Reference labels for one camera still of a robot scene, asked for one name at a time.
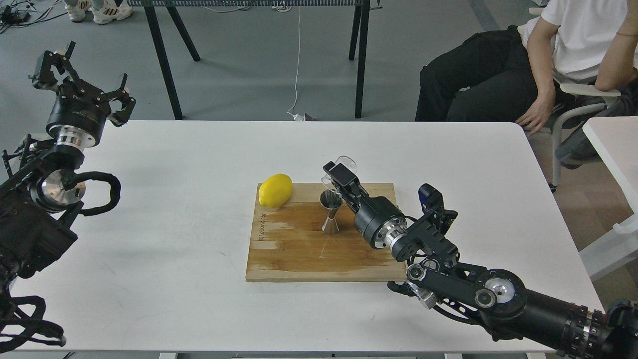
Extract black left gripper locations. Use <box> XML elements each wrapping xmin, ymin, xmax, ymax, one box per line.
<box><xmin>30</xmin><ymin>41</ymin><xmax>137</xmax><ymax>149</ymax></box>

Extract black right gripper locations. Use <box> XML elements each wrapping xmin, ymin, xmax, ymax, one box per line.
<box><xmin>322</xmin><ymin>162</ymin><xmax>406</xmax><ymax>249</ymax></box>

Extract small clear glass cup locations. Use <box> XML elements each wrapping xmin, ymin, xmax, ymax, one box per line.
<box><xmin>335</xmin><ymin>156</ymin><xmax>358</xmax><ymax>174</ymax></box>

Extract steel double jigger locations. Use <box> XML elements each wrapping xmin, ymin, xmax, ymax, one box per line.
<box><xmin>320</xmin><ymin>190</ymin><xmax>343</xmax><ymax>235</ymax></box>

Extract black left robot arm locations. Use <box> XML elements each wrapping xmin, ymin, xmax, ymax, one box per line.
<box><xmin>0</xmin><ymin>42</ymin><xmax>136</xmax><ymax>353</ymax></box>

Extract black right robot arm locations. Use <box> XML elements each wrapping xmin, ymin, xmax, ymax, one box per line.
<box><xmin>323</xmin><ymin>162</ymin><xmax>638</xmax><ymax>359</ymax></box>

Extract yellow lemon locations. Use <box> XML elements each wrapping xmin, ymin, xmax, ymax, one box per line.
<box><xmin>258</xmin><ymin>174</ymin><xmax>294</xmax><ymax>208</ymax></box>

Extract wooden cutting board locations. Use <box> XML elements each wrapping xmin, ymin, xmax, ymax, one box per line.
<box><xmin>245</xmin><ymin>182</ymin><xmax>406</xmax><ymax>282</ymax></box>

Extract white sneakers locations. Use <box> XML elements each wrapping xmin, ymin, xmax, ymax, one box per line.
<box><xmin>64</xmin><ymin>0</ymin><xmax>134</xmax><ymax>25</ymax></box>

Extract seated person in white shirt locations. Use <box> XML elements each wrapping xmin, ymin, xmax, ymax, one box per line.
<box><xmin>415</xmin><ymin>0</ymin><xmax>638</xmax><ymax>135</ymax></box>

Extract white side table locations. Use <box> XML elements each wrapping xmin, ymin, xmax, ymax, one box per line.
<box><xmin>578</xmin><ymin>116</ymin><xmax>638</xmax><ymax>282</ymax></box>

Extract white cable on floor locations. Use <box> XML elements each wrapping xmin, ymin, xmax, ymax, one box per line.
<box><xmin>286</xmin><ymin>5</ymin><xmax>317</xmax><ymax>122</ymax></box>

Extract black cables on floor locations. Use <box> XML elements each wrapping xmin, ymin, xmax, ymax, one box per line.
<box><xmin>0</xmin><ymin>0</ymin><xmax>70</xmax><ymax>35</ymax></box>

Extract black metal table frame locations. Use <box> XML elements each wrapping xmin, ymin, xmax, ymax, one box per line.
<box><xmin>126</xmin><ymin>0</ymin><xmax>382</xmax><ymax>121</ymax></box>

